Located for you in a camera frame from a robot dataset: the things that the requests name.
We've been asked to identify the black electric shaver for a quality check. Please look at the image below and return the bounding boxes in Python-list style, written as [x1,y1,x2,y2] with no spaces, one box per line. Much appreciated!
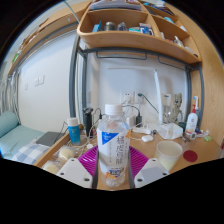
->
[82,106,95,138]

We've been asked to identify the grey metal desk frame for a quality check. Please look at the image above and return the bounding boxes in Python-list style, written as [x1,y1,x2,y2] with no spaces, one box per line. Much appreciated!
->
[68,33,205,141]

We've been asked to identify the black plug-in charger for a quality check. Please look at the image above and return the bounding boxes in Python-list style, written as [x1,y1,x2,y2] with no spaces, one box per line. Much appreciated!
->
[135,114,144,127]

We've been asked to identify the small blue white-capped bottle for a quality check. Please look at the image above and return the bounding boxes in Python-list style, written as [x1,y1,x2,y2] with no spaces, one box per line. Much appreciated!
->
[67,117,82,146]

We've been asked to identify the grey laptop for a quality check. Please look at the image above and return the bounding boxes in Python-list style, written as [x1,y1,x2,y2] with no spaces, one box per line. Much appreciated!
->
[35,131,66,148]

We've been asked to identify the bed with checkered bedding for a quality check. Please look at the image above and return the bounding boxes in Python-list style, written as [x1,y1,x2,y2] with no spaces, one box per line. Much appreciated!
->
[0,124,51,165]

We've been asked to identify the teal pillow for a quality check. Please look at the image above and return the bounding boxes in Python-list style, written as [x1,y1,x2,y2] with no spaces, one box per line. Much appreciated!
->
[0,110,20,138]

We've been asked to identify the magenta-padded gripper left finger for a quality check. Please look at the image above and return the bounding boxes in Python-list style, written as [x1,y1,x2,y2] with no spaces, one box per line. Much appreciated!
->
[56,145,100,190]

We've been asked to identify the wooden shelf unit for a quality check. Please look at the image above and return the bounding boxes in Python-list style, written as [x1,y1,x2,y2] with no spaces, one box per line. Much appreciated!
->
[77,0,203,65]

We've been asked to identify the clear plastic water bottle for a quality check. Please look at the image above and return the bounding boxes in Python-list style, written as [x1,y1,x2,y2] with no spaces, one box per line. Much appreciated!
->
[96,103,131,188]

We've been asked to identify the white tissue box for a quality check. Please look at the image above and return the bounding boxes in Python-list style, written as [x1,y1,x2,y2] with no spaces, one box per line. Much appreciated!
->
[156,121,184,140]

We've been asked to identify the wooden tree figurine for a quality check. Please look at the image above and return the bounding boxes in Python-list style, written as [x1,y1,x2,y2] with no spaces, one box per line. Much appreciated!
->
[168,92,184,124]

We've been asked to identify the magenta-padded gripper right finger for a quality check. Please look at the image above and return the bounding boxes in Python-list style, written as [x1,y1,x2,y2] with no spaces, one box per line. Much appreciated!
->
[128,145,171,189]

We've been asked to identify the white red-pump lotion bottle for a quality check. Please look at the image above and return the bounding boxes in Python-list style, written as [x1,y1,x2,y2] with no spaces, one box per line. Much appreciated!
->
[185,104,199,136]

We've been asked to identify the wooden bunk rail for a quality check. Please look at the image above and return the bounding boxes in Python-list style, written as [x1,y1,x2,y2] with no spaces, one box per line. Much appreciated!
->
[7,0,91,76]

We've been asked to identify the clear spray bottle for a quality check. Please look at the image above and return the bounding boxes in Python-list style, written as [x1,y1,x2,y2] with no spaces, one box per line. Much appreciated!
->
[192,95,201,116]

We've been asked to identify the plastic-wrapped bun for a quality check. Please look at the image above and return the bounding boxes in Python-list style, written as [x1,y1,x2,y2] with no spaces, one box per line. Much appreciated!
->
[58,146,75,161]
[42,160,63,175]

